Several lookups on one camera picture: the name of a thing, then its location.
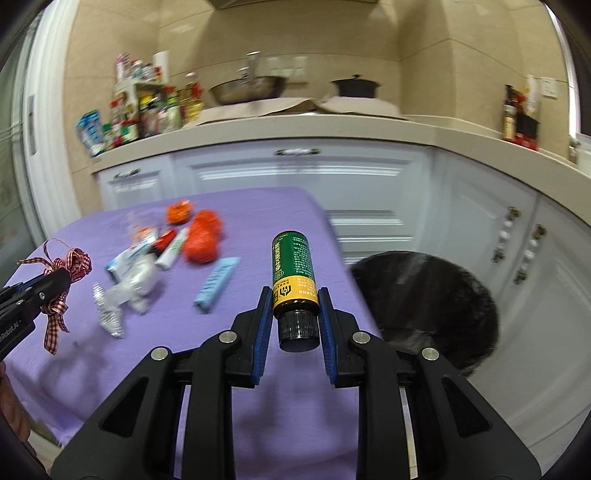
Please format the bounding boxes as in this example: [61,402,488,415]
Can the blue white bag on counter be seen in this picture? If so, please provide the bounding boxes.
[76,110,105,157]

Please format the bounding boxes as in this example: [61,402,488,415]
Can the red checkered ribbon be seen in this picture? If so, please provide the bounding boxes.
[17,237,92,355]

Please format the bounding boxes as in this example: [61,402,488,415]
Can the person's left hand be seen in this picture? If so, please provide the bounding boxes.
[0,362,30,442]

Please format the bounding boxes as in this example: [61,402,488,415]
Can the green yellow spray bottle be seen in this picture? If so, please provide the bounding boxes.
[271,231,320,353]

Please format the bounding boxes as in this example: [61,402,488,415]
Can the small drawer handle left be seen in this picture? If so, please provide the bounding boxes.
[112,168,141,181]

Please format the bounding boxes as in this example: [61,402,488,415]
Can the purple tablecloth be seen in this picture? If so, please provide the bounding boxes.
[5,188,376,479]

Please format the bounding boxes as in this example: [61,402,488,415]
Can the white paper towel roll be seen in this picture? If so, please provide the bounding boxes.
[152,50,170,84]

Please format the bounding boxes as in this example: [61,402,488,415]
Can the cabinet door handle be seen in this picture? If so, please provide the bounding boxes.
[491,206,521,263]
[513,224,547,285]

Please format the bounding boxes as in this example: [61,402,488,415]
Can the dark sauce bottle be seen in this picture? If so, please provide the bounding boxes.
[502,84,517,142]

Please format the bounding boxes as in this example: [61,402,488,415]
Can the large orange plastic bag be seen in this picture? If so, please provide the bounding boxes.
[183,209,223,264]

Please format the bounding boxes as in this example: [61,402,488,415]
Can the beige cloth on counter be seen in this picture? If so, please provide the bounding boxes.
[183,96,406,129]

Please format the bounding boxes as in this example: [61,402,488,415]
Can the black trash bin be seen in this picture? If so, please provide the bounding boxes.
[351,251,499,376]

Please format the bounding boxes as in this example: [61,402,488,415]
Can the steel wok pan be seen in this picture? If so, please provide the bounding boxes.
[209,51,287,106]

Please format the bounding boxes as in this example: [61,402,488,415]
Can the black box with packets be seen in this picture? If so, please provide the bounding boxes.
[515,74,540,150]

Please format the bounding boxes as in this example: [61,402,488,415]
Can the red small bottle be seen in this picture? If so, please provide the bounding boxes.
[151,229,176,257]

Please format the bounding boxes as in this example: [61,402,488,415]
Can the clear orange dotted bag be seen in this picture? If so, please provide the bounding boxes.
[127,210,155,246]

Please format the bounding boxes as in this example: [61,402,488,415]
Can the cabinet door handle left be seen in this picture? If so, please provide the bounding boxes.
[491,206,521,263]

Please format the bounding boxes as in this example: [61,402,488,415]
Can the white spice rack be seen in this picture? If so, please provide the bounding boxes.
[110,53,182,144]

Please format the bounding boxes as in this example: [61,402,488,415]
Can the white blue snack packet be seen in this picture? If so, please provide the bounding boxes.
[105,228,158,283]

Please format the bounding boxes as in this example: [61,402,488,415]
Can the small orange wrapper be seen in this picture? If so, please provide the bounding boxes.
[166,200,193,225]

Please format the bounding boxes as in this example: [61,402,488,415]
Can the cabinet door handle right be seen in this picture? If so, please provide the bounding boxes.
[513,224,547,285]

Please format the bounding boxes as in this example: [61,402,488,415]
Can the black cooking pot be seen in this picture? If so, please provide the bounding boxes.
[332,74,381,98]

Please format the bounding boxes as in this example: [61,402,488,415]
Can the cooking oil bottle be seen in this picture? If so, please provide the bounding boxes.
[181,71,204,124]

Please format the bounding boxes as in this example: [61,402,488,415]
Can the light blue tube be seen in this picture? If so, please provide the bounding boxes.
[194,257,240,313]

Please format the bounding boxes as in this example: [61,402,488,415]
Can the white drawer handle centre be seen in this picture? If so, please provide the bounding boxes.
[274,148,322,156]

